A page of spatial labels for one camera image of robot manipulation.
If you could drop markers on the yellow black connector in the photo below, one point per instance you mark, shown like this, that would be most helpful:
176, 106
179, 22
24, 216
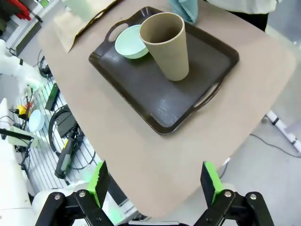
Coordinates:
21, 110

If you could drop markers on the pale blue bowl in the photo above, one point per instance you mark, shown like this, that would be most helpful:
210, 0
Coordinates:
35, 120

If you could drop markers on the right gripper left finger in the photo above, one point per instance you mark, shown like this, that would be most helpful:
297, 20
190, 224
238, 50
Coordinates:
98, 183

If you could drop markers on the pale green bowl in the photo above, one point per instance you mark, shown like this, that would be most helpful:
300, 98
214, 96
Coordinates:
127, 47

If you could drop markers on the black metal plate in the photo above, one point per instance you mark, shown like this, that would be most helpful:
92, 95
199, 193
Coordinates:
51, 96

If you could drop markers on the pale green cup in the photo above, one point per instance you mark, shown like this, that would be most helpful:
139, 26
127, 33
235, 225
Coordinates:
80, 2

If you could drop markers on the teal cloth mat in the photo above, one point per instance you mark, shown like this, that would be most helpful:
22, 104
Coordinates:
185, 11

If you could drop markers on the brown cup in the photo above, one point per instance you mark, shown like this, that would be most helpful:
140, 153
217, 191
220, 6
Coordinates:
171, 58

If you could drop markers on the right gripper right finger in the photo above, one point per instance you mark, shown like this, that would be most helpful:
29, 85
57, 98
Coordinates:
209, 186

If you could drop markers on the pale green cylinder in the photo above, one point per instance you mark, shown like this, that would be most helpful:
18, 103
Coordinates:
22, 137

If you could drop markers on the dark brown tray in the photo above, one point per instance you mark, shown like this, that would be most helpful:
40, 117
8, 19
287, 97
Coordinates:
94, 20
145, 94

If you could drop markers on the grey black handheld tool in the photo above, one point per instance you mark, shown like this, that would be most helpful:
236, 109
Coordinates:
64, 160

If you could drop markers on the grey slatted base plate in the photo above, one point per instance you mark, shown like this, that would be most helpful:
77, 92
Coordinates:
42, 155

